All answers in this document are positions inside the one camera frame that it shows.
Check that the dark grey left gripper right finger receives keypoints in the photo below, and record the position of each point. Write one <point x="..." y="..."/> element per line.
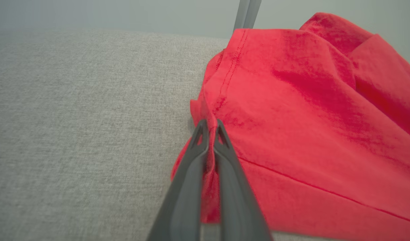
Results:
<point x="238" y="207"/>

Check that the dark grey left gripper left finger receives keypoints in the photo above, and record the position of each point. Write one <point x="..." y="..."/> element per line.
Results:
<point x="185" y="201"/>

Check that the grey partition post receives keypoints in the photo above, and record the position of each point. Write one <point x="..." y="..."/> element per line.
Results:
<point x="246" y="13"/>

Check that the red jersey white trim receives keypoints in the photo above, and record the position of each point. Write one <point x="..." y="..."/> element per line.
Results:
<point x="308" y="117"/>

